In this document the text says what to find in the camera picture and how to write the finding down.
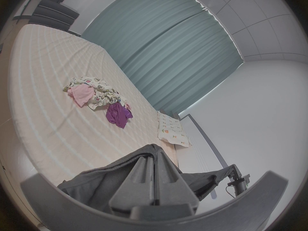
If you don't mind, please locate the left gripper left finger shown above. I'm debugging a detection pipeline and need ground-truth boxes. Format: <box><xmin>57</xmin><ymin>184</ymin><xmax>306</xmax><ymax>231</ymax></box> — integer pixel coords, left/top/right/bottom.
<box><xmin>109</xmin><ymin>156</ymin><xmax>154</xmax><ymax>216</ymax></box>

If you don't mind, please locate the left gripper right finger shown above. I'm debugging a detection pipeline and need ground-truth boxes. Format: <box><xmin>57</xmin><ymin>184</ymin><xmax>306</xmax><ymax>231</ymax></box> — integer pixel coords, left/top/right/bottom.
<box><xmin>155</xmin><ymin>148</ymin><xmax>199</xmax><ymax>214</ymax></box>

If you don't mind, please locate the black T-shirt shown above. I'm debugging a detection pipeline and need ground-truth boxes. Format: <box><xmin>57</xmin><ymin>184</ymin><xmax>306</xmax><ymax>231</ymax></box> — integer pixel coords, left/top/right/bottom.
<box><xmin>57</xmin><ymin>143</ymin><xmax>235</xmax><ymax>201</ymax></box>

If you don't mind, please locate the white printed pillow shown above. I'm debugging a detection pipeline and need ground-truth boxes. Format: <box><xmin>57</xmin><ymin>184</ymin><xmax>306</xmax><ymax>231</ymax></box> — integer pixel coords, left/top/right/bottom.
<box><xmin>158</xmin><ymin>111</ymin><xmax>192</xmax><ymax>148</ymax></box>

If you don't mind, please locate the purple satin garment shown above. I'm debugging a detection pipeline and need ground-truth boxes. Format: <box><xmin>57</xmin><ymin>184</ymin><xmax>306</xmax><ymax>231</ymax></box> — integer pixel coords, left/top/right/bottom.
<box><xmin>106</xmin><ymin>103</ymin><xmax>133</xmax><ymax>129</ymax></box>

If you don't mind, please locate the white printed pyjama top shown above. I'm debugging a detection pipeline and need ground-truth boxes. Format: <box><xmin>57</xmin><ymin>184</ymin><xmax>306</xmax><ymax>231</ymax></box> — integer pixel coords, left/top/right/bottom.
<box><xmin>63</xmin><ymin>76</ymin><xmax>131</xmax><ymax>111</ymax></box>

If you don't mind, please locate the blue-green curtain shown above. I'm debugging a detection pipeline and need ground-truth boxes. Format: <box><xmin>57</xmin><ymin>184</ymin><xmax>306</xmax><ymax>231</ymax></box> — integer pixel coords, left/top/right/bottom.
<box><xmin>81</xmin><ymin>0</ymin><xmax>245</xmax><ymax>117</ymax></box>

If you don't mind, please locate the bed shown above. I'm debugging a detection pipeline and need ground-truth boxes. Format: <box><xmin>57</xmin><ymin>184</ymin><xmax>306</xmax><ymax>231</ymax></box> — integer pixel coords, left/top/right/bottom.
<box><xmin>7</xmin><ymin>23</ymin><xmax>228</xmax><ymax>189</ymax></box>

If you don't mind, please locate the dark grey chest of drawers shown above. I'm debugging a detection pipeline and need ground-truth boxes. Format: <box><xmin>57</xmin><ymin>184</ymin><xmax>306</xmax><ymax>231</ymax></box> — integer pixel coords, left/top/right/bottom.
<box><xmin>13</xmin><ymin>0</ymin><xmax>81</xmax><ymax>37</ymax></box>

